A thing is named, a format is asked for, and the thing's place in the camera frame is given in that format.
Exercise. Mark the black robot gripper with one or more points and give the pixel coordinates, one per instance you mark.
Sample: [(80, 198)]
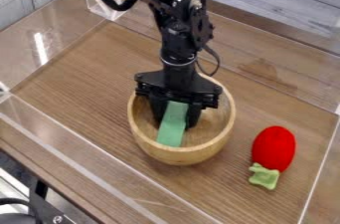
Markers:
[(192, 89)]

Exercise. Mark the green rectangular block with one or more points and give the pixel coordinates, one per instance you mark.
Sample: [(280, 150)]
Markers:
[(172, 125)]

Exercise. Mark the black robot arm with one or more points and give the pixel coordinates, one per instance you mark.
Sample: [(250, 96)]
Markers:
[(182, 23)]

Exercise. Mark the light wooden bowl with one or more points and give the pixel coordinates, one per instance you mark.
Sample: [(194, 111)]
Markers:
[(202, 141)]

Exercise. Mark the red plush strawberry toy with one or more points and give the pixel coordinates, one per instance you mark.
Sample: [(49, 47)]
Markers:
[(272, 154)]

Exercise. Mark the clear acrylic tray walls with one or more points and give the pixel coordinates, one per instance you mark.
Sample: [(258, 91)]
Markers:
[(68, 63)]

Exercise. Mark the black metal table frame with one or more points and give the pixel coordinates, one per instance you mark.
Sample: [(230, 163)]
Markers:
[(29, 200)]

